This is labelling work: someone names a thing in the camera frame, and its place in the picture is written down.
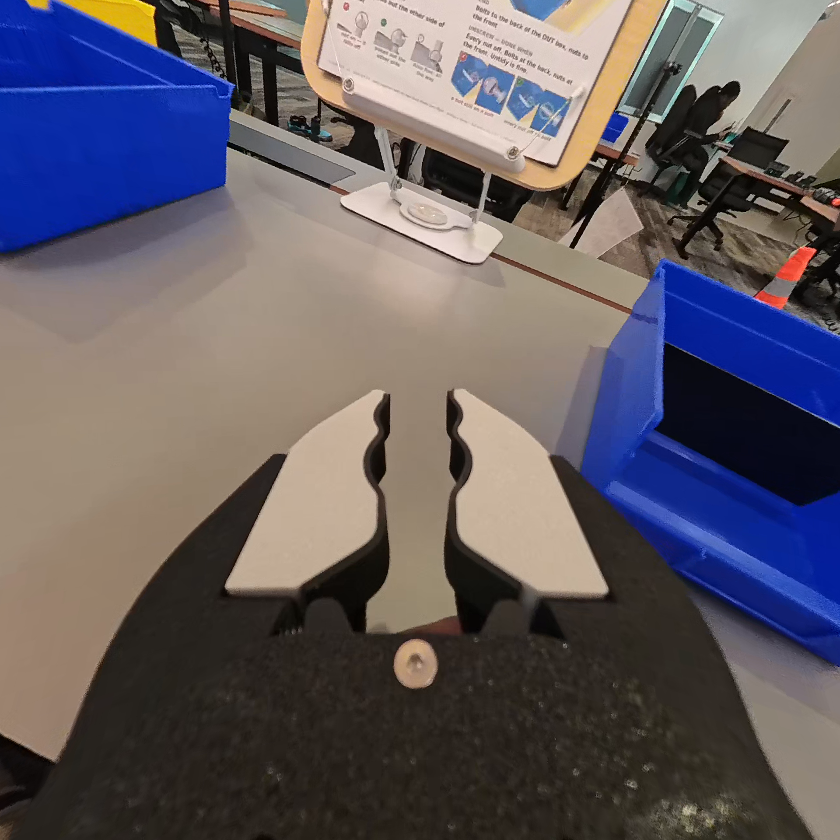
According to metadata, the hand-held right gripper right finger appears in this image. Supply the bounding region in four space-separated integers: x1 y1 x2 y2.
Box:
444 389 611 627

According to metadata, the black office chair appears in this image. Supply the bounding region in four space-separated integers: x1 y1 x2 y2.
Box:
676 128 791 258
644 82 744 200

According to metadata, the white panel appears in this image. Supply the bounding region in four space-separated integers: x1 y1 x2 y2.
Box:
575 191 645 258

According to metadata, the yellow storage bin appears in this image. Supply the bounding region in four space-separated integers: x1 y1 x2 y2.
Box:
59 0 158 48

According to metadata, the blue divided storage bin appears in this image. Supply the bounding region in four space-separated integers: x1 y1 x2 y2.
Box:
582 260 840 666

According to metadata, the white instruction board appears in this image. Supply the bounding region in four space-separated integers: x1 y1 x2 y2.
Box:
319 0 635 168

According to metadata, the orange striped traffic cone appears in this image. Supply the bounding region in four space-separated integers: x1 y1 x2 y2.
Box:
754 245 819 312

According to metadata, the dark flat tablet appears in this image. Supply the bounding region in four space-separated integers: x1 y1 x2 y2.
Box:
230 112 358 185

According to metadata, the person's right hand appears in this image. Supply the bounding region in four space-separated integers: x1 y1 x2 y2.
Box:
392 617 463 637

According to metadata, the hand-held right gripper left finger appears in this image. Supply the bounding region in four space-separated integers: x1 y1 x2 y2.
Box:
225 390 392 627

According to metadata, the instruction sheet on stand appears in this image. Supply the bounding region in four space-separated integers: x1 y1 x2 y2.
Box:
301 0 672 193

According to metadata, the black light stand pole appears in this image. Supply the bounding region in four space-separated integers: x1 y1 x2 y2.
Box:
567 59 683 250

